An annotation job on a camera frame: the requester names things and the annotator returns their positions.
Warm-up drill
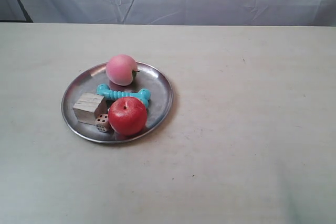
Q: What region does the round silver metal plate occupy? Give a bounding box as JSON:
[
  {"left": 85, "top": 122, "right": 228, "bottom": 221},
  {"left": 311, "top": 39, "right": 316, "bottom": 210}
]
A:
[{"left": 61, "top": 62, "right": 174, "bottom": 144}]

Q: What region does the teal rubber bone toy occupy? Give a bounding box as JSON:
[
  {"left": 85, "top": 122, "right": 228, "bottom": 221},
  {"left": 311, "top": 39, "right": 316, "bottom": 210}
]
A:
[{"left": 96, "top": 84, "right": 151, "bottom": 109}]

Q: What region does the red toy apple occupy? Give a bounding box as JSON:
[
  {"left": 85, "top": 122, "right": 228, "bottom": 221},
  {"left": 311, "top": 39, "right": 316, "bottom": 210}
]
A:
[{"left": 108, "top": 97, "right": 147, "bottom": 136}]

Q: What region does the pink toy peach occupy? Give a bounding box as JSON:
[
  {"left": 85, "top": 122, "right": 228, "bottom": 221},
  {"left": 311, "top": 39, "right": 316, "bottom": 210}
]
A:
[{"left": 106, "top": 55, "right": 138, "bottom": 86}]

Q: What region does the small wooden die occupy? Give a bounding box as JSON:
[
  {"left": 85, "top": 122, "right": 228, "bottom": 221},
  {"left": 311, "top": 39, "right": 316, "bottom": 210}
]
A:
[{"left": 95, "top": 114, "right": 111, "bottom": 132}]

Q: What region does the light wooden block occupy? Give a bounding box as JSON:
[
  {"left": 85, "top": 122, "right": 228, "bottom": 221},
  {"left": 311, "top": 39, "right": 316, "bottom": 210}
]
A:
[{"left": 72, "top": 93, "right": 108, "bottom": 125}]

